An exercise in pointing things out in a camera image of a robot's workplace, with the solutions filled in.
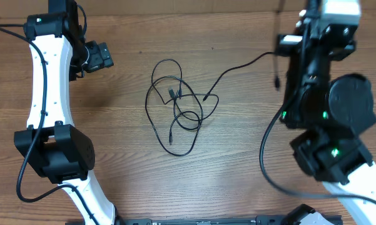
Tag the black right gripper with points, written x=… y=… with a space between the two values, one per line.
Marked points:
x=343 y=49

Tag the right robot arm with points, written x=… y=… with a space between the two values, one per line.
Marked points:
x=332 y=113

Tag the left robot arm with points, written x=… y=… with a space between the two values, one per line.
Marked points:
x=51 y=144

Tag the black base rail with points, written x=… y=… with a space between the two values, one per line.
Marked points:
x=303 y=214

